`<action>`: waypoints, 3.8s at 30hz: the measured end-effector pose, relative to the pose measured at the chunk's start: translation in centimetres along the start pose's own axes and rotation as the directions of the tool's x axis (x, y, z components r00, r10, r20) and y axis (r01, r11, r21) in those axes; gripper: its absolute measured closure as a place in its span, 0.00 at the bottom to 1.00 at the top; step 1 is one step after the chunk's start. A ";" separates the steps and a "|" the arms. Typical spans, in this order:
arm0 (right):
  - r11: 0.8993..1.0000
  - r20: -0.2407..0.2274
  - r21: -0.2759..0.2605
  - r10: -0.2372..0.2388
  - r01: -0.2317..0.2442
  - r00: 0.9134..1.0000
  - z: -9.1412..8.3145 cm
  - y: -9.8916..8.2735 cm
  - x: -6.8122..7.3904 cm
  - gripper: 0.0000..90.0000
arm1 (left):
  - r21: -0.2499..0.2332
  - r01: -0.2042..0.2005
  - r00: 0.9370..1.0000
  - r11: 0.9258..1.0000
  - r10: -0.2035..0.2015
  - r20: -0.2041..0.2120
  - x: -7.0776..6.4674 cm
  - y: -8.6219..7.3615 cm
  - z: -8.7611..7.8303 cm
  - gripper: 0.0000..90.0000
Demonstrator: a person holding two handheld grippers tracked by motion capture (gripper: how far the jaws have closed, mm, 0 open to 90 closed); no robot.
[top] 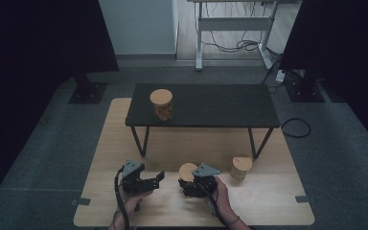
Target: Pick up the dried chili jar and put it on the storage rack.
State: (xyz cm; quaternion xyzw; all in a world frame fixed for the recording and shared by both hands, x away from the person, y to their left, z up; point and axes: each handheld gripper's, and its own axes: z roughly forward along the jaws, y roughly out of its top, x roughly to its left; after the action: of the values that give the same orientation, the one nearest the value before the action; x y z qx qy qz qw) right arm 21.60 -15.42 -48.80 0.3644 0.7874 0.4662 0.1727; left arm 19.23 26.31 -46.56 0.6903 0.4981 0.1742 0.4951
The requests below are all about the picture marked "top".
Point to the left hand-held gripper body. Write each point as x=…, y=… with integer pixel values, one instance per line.
x=133, y=180

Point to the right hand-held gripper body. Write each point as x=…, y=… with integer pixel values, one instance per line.
x=204, y=180

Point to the wooden cylinder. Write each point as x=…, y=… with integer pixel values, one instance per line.
x=187, y=172

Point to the glass jar with wooden lid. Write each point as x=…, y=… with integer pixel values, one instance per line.
x=241, y=166
x=162, y=103

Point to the black raised shelf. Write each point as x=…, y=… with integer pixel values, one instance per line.
x=201, y=105

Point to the person's left hand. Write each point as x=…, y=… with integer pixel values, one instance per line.
x=134, y=201

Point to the person's right hand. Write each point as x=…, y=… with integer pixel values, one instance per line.
x=224, y=198

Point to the grey tape strip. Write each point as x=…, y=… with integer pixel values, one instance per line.
x=81, y=201
x=304, y=199

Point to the black stand base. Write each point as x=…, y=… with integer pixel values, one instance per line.
x=305, y=91
x=87, y=92

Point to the white power strip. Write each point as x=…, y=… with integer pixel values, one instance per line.
x=280, y=76

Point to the dark curtain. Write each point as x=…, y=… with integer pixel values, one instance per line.
x=341, y=48
x=38, y=64

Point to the white desk frame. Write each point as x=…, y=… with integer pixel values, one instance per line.
x=236, y=24

